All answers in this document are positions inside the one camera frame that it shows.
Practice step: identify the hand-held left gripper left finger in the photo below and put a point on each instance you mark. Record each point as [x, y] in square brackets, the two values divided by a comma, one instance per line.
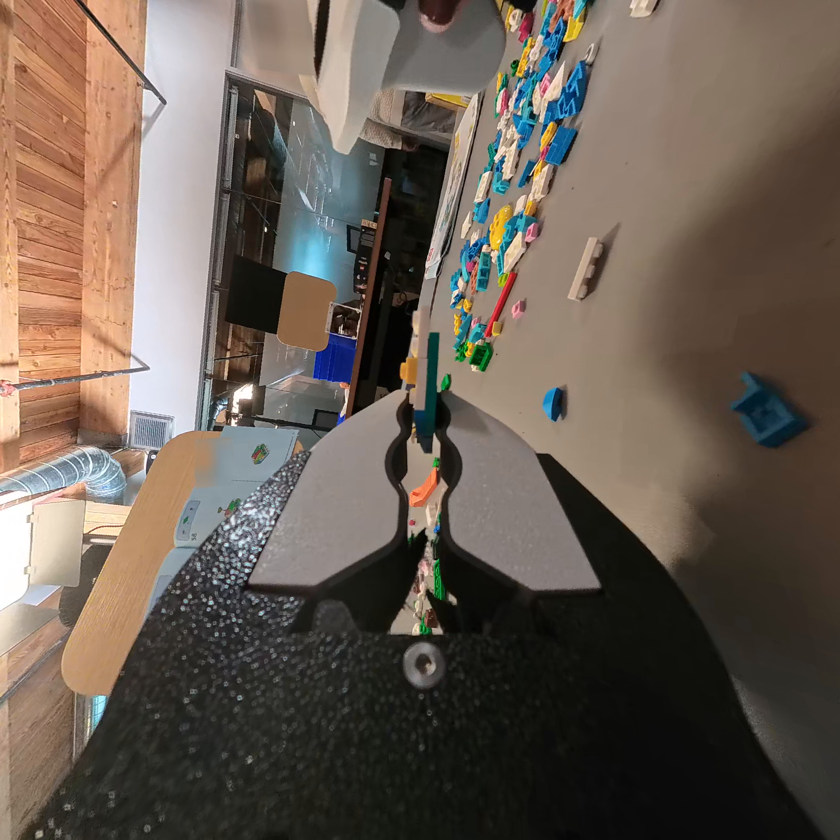
[328, 512]

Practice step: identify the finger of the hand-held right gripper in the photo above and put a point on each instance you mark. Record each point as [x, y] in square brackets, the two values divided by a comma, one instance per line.
[446, 59]

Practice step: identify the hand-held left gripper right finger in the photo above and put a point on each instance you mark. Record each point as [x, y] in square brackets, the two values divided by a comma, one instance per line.
[512, 518]

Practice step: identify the teal white yellow brick assembly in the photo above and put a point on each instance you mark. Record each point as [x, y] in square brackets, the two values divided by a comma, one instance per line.
[431, 384]

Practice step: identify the grey desk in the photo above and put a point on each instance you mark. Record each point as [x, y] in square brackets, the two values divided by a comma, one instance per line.
[689, 262]

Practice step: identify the yellow cardboard box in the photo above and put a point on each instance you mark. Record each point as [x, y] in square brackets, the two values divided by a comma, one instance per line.
[449, 100]

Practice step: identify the orange brick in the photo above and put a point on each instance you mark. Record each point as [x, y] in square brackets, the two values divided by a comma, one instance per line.
[423, 487]

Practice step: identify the printed instruction sheet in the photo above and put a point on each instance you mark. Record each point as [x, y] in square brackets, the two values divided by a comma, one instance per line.
[243, 466]

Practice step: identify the cluster of small mixed bricks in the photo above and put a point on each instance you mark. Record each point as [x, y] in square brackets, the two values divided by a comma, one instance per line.
[433, 577]

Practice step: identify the pile of colourful toy bricks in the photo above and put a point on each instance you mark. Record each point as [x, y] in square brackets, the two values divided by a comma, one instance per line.
[518, 131]

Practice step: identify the small blue rounded brick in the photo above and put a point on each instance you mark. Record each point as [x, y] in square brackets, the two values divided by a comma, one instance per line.
[552, 403]

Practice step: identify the white instruction booklet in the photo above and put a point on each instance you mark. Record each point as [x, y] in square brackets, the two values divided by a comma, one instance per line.
[453, 190]

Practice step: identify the blue plastic crates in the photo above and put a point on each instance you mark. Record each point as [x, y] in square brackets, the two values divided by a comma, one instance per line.
[333, 358]

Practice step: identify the glass partition window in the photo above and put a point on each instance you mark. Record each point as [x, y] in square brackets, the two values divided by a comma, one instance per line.
[308, 203]

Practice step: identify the metal vent grille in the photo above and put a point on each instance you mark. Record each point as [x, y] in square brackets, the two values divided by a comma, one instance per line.
[151, 430]

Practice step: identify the tan rounded board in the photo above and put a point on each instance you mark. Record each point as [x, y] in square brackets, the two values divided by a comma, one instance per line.
[305, 312]

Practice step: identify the white sloped brick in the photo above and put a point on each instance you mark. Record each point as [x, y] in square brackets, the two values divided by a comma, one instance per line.
[644, 6]

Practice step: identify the light wooden table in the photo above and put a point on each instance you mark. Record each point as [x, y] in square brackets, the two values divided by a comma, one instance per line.
[131, 571]

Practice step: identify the small pink brick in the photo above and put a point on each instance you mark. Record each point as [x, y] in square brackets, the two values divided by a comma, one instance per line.
[519, 310]

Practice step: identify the long red bar brick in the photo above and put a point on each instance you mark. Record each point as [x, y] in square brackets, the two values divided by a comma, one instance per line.
[500, 305]

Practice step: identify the black panel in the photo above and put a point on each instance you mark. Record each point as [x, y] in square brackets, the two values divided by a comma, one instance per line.
[253, 292]

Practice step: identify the black metal rod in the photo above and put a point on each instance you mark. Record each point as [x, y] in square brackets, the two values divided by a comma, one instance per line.
[121, 52]
[72, 379]

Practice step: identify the long white brick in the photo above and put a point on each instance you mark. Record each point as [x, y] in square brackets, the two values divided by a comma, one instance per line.
[586, 269]

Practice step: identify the blue arch brick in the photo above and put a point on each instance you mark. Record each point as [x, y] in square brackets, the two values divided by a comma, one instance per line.
[768, 413]

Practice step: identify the white cabinet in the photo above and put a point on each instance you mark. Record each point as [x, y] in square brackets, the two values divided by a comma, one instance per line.
[33, 551]

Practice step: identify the silver ventilation duct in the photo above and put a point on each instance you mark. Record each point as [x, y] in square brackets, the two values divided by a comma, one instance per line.
[59, 469]

